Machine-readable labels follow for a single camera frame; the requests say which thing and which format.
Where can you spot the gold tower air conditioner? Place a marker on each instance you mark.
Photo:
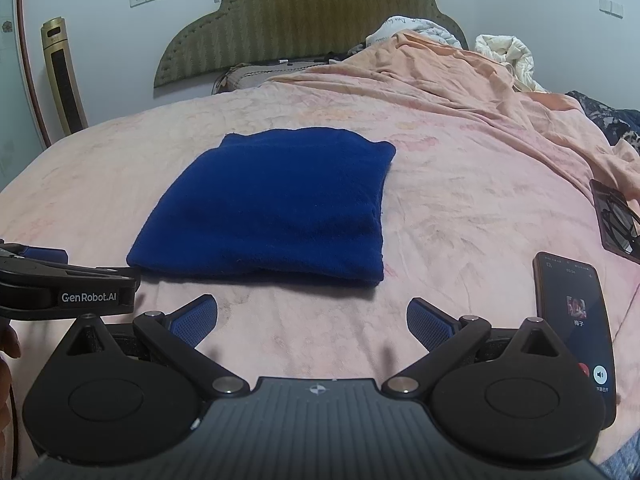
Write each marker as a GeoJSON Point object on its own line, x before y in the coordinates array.
{"type": "Point", "coordinates": [62, 75]}

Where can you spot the brown door frame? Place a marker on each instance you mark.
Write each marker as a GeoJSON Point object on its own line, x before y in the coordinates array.
{"type": "Point", "coordinates": [26, 60]}

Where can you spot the dark glossy tablet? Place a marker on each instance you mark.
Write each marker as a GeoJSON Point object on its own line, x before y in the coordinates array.
{"type": "Point", "coordinates": [617, 220]}

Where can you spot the blue sweater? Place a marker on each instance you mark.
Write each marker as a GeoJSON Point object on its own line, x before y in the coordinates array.
{"type": "Point", "coordinates": [260, 210]}

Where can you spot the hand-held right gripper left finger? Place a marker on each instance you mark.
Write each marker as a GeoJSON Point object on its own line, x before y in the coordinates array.
{"type": "Point", "coordinates": [192, 322]}

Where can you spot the person's left hand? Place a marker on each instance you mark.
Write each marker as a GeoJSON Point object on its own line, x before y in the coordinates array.
{"type": "Point", "coordinates": [10, 344]}

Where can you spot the white wall switch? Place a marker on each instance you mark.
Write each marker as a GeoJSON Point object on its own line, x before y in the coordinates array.
{"type": "Point", "coordinates": [611, 6]}

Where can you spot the person's denim-clad leg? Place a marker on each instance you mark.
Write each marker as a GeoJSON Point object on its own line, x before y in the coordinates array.
{"type": "Point", "coordinates": [625, 465]}

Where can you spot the black smartphone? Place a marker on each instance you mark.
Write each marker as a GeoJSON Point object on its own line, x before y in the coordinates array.
{"type": "Point", "coordinates": [570, 290]}

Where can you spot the brown pillow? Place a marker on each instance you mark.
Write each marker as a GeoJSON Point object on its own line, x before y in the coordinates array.
{"type": "Point", "coordinates": [245, 77]}

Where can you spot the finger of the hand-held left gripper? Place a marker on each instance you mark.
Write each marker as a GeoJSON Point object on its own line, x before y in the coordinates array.
{"type": "Point", "coordinates": [45, 255]}

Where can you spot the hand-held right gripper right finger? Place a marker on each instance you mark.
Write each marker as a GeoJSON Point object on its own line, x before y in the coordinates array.
{"type": "Point", "coordinates": [430, 327]}

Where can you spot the pink bed sheet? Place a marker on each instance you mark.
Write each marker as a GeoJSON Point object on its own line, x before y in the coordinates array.
{"type": "Point", "coordinates": [475, 210]}

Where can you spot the olive padded headboard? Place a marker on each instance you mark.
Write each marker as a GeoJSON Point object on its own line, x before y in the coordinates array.
{"type": "Point", "coordinates": [310, 15]}

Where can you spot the dark patterned cloth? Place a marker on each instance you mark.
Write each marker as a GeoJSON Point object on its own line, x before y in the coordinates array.
{"type": "Point", "coordinates": [610, 115]}

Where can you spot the cream quilt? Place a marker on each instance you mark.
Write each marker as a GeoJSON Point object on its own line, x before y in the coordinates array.
{"type": "Point", "coordinates": [510, 52]}

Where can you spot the grey white pillow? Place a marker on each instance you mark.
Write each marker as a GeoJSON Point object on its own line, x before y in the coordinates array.
{"type": "Point", "coordinates": [430, 27]}

